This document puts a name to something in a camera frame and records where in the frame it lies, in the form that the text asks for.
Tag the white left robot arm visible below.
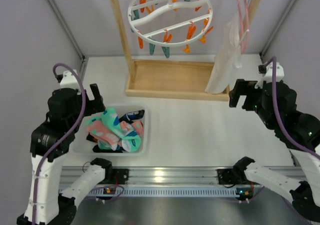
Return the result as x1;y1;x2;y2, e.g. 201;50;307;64
16;70;113;225

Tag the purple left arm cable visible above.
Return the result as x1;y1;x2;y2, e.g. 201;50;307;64
31;63;125;225

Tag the white hanging cloth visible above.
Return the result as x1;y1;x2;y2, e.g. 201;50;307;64
205;12;242;94

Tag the white plastic basket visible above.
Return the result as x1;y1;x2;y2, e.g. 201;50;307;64
70;102;150;158

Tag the pink clothes hanger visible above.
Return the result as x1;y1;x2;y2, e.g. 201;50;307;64
237;0;250;54

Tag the pink sock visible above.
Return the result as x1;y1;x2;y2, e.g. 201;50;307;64
129;120;144;137
86;119;123;151

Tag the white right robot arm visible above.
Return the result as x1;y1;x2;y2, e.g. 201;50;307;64
228;60;320;223

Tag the white round clip hanger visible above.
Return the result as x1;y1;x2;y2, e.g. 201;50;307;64
127;0;214;58

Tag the wooden rack base tray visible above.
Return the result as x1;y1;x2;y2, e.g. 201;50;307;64
125;59;230;101

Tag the aluminium mounting rail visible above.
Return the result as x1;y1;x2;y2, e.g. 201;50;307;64
58;166;308;198

